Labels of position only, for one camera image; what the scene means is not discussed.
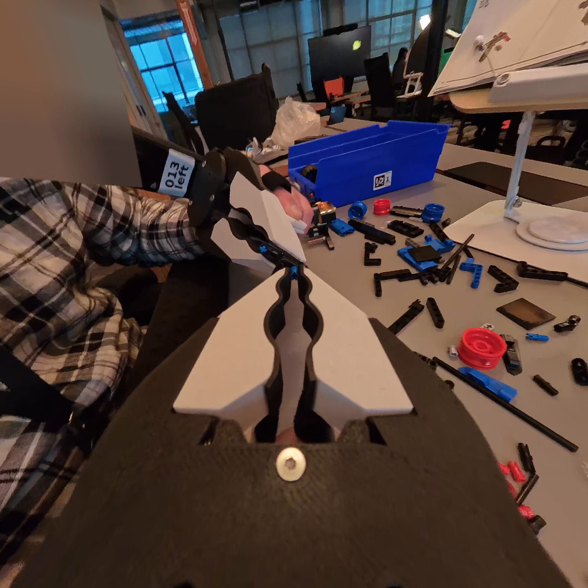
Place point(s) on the orange chair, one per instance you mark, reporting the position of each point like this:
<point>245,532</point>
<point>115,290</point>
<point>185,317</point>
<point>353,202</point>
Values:
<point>334,87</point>

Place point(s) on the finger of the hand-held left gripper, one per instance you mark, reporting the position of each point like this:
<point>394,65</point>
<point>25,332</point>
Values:
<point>239,250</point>
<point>266,211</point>

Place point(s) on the long black beam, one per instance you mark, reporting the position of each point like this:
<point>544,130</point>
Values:
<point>406,317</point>
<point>372,232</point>

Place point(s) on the black toy tyre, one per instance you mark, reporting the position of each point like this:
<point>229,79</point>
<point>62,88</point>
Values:
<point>310,173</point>

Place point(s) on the black chair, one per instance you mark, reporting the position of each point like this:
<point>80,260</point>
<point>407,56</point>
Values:
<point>234,110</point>

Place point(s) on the light grey thin beam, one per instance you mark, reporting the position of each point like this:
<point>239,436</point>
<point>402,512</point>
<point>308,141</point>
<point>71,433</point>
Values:
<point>425,360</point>

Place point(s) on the black angular brick cluster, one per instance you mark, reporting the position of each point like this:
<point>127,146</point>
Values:
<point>512,353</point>

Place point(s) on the small black connector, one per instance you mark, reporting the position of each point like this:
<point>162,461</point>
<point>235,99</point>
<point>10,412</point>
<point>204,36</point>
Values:
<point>567,324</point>

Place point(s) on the pile of small mixed bricks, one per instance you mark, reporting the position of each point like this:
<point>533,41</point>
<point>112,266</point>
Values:
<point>519,482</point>

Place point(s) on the blue angled beam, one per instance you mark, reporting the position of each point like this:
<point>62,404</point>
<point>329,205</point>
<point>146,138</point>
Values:
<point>475,268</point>

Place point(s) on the tiny blue pin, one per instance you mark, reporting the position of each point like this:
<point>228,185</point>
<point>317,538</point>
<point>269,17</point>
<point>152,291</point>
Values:
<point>536,336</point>

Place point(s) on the black monitor screen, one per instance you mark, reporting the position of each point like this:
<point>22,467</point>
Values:
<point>340,55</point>

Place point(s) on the partly built toy truck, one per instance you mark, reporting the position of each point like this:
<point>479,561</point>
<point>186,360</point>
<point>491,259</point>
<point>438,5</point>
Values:
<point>320,229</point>

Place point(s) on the white book stand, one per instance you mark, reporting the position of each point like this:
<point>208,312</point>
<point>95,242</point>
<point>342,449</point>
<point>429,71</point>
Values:
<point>487,225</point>

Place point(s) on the blue plastic bin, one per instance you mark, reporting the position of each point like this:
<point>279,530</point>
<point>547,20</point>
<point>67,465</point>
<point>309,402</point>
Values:
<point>358,160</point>

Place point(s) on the small beam and pins assembly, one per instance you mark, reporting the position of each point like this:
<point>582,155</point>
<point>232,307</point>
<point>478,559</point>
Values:
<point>280,255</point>

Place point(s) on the white plastic bag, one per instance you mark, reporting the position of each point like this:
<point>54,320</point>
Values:
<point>296,121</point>

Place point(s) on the black cylindrical toy piece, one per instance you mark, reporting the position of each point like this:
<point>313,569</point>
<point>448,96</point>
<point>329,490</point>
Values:
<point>406,211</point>

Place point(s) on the black straight beam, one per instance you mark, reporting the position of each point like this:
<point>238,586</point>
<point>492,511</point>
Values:
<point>438,230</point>

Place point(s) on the black perforated connector brick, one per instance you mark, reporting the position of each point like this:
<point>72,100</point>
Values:
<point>429,275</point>

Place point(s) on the person's plaid shirt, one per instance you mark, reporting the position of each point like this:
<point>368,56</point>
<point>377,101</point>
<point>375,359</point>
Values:
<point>55,298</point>

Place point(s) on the black flat panel tile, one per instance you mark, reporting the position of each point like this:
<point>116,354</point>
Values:
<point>526,313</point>

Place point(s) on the short black beam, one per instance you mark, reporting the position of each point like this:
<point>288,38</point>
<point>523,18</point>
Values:
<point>435,312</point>

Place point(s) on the crumpled white papers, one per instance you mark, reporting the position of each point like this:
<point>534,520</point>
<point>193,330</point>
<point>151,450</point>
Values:
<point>259,149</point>

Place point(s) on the red wheel hub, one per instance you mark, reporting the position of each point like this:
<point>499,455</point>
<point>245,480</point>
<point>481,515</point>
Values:
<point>381,206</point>
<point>480,347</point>

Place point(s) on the open instruction booklet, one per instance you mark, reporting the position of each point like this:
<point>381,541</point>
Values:
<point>505,46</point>

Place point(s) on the small black pin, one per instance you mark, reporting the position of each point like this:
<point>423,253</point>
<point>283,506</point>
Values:
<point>545,385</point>

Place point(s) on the paned window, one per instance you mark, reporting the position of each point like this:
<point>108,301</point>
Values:
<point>165,64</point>

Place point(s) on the black rectangular frame brick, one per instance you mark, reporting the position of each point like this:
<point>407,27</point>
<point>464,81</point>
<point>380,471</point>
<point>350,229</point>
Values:
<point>404,227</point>

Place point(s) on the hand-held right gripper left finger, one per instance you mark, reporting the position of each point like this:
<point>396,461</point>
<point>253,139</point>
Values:
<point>220,367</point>

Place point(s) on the person's left hand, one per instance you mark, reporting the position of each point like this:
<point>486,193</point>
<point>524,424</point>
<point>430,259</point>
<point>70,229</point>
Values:
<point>296,209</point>

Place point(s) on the long black axle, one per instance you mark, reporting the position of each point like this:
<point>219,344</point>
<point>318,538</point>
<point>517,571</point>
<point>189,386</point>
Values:
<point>505,404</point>

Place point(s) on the blue ribbed panel brick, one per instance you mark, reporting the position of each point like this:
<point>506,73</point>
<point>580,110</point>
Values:
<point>341,226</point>

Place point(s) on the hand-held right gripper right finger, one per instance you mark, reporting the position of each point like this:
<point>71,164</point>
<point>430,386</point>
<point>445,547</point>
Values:
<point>363,367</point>

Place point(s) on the thin black axle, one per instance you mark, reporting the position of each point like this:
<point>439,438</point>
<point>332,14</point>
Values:
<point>454,257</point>

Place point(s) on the blue curved brick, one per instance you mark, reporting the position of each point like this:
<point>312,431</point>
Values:
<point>487,383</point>

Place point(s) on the person's left forearm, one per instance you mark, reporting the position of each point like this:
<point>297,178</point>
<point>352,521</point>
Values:
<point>138,220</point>

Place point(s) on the blue wheel hub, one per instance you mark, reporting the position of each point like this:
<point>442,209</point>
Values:
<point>357,210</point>
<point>433,212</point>

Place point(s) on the blue and black brick assembly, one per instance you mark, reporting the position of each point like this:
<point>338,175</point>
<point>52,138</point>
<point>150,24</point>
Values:
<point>425,255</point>

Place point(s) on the black cross-hole connector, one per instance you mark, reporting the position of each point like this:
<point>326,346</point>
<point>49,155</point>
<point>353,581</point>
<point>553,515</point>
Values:
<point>579,371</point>

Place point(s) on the black bent connector beam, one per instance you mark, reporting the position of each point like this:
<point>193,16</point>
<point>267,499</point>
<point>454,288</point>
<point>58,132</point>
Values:
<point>542,271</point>

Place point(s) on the grey desk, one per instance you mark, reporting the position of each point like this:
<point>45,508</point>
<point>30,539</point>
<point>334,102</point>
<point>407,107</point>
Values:
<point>468,307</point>

